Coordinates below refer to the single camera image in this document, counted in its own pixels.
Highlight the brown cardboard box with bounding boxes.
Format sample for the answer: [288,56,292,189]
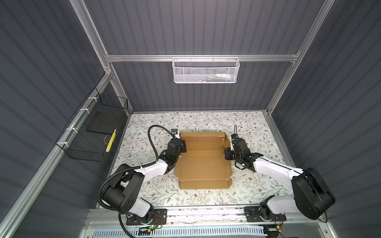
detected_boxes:
[175,131,233,190]

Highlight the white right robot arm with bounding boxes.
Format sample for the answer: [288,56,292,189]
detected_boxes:
[225,133,336,222]

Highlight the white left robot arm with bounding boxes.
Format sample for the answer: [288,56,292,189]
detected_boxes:
[97,137,187,223]

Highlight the items in white basket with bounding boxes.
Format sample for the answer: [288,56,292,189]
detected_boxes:
[199,73,236,83]

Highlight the black foam pad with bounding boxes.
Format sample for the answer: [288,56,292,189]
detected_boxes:
[86,112,123,135]

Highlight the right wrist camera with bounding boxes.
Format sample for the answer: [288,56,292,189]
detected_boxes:
[231,134,239,140]

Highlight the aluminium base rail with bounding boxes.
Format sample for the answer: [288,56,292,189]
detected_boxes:
[83,204,319,229]

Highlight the white wire mesh basket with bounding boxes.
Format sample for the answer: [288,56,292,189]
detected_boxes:
[172,59,240,84]

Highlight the white vented cable duct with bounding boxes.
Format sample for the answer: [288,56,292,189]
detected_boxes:
[92,225,268,238]

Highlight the black wire mesh basket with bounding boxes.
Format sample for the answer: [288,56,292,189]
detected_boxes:
[56,89,129,162]

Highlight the aluminium right corner post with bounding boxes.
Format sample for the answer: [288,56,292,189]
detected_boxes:
[267,0,335,115]

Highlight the aluminium horizontal frame bar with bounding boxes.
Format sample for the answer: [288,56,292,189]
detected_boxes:
[105,54,299,62]

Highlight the aluminium frame corner post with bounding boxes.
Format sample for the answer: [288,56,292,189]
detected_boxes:
[69,0,134,116]

